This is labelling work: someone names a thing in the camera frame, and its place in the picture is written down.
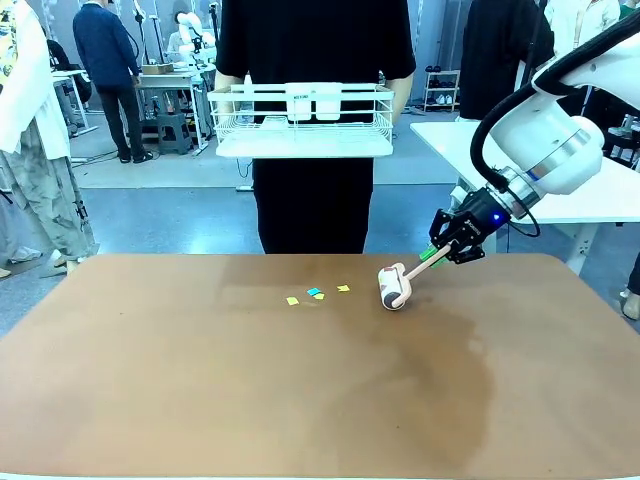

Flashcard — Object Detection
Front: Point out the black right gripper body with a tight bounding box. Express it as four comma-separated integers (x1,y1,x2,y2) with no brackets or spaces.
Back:
451,188,512,247

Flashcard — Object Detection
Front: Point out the bystander white shirt yellow print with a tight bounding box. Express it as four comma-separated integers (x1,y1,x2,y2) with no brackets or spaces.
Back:
0,0,100,280

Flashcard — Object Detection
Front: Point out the pink lint roller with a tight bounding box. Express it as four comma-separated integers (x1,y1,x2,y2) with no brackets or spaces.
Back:
376,242,460,313

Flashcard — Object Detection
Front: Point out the black right arm cable sleeve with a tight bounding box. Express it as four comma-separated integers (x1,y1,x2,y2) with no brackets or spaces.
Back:
469,6,640,194

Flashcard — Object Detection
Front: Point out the bystander in black clothes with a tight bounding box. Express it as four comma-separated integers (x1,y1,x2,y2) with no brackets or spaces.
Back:
458,0,557,122

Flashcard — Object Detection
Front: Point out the white wire dish rack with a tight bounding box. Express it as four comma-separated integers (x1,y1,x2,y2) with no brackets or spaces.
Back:
206,81,397,161

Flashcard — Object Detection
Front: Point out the man in navy jacket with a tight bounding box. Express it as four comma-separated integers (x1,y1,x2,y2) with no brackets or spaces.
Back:
72,0,156,165

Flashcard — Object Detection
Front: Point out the black tripod pole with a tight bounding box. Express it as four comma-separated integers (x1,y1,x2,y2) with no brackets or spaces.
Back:
518,0,549,94

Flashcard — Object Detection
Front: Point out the white utensil holder cup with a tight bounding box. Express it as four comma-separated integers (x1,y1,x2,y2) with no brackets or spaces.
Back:
284,82,346,123

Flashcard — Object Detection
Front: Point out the white background workbench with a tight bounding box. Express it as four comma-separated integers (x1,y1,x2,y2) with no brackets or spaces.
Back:
133,68,217,153

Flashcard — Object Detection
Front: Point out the person left forearm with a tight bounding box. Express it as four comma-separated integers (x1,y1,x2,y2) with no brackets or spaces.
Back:
380,71,416,127

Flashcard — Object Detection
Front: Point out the grey step stool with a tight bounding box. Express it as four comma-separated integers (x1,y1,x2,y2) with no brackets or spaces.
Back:
155,113,194,157

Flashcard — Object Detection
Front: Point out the person torso black shirt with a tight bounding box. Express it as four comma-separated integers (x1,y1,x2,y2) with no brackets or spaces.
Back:
215,0,418,256

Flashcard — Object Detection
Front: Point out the white shoe rack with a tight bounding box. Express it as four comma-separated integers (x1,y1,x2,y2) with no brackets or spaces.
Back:
423,69,462,113

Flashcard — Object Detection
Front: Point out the white side table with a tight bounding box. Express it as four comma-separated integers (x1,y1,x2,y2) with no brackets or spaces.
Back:
409,120,640,277

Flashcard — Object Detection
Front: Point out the bystander in white jacket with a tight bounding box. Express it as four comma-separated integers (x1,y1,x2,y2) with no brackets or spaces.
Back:
543,0,622,59

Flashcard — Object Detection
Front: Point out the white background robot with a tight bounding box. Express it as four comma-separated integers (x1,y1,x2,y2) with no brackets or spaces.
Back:
166,10,217,68

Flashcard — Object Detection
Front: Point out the white background desk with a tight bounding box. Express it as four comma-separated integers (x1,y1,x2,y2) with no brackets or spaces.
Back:
49,68,100,137

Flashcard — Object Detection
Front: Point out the person right forearm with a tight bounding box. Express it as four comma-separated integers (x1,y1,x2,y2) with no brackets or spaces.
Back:
213,69,237,120

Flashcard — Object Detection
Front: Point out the thin black right gripper cable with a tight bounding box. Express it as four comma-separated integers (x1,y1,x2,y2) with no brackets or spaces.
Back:
503,183,542,239

